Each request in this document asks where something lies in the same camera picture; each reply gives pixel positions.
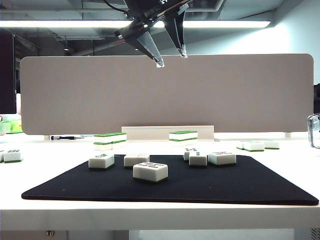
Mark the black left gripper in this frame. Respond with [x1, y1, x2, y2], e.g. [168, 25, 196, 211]
[114, 0, 193, 69]

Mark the red-centred bamboo mahjong tile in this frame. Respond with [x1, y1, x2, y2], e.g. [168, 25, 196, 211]
[183, 147, 201, 161]

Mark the face-up bamboo mahjong tile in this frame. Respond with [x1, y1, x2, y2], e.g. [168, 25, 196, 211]
[123, 153, 151, 168]
[188, 151, 208, 167]

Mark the red-topped bamboo mahjong tile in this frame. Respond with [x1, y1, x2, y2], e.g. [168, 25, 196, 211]
[207, 151, 237, 166]

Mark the nine bamboo mahjong tile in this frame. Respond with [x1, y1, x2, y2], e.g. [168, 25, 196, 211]
[132, 161, 169, 183]

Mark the bird bamboo mahjong tile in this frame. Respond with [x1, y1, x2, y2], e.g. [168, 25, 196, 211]
[88, 153, 116, 171]

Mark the six bamboo mahjong tile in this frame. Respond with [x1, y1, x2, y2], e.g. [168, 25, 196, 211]
[3, 149, 23, 164]

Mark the beige desk divider panel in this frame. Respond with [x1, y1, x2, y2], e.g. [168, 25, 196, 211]
[19, 53, 315, 136]

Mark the long ceiling light strip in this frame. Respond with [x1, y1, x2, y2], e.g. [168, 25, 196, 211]
[0, 20, 272, 29]

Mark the black precision screwdriver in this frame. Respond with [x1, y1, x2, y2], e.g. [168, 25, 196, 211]
[50, 135, 85, 140]

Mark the black mouse mat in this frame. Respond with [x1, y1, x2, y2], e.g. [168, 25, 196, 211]
[21, 154, 320, 205]

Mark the black monitor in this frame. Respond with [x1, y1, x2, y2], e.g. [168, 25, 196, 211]
[0, 28, 16, 115]

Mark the black chair back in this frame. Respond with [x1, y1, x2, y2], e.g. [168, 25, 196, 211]
[313, 83, 320, 116]

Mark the green white carton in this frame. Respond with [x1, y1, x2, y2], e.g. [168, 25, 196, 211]
[6, 114, 23, 134]

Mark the clear plastic container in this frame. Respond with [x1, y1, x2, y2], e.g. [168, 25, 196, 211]
[307, 112, 320, 150]

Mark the pale green box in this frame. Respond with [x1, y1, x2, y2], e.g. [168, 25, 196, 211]
[0, 121, 12, 135]

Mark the brown under-desk panel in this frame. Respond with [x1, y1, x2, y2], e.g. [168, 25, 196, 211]
[0, 229, 68, 240]

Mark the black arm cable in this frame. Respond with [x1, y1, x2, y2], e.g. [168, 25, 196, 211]
[102, 0, 131, 13]

